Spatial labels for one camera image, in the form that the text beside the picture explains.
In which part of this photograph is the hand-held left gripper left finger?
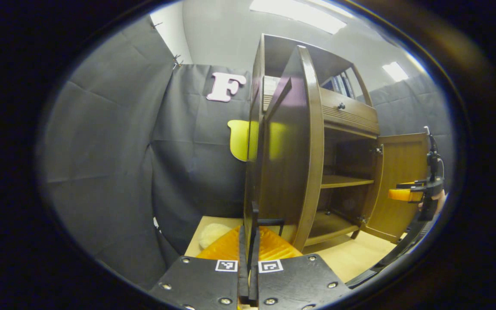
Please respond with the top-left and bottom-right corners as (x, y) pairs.
(149, 225), (249, 310)

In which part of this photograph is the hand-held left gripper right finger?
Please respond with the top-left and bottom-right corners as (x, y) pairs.
(250, 226), (352, 310)

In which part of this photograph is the wooden cabinet door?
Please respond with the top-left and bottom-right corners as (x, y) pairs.
(257, 45), (325, 252)
(362, 133), (429, 244)

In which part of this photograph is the black door handle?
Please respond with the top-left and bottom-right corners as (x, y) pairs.
(251, 201), (285, 259)

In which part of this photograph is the wooden double-door shoe cabinet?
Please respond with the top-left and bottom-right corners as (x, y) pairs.
(244, 34), (380, 252)

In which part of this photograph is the wooden cabinet shelf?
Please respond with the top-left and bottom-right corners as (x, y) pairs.
(320, 174), (375, 189)

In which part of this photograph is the wooden cabinet drawer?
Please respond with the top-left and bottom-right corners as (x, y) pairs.
(263, 75), (380, 135)

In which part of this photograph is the cream round object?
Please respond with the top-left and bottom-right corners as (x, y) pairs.
(198, 223), (234, 250)

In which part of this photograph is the small ceiling light panel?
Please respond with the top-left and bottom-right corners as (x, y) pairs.
(381, 62), (409, 82)

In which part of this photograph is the black backdrop cloth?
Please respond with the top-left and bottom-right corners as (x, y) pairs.
(37, 17), (453, 289)

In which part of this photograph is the large ceiling light panel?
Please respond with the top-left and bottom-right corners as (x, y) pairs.
(249, 0), (347, 35)

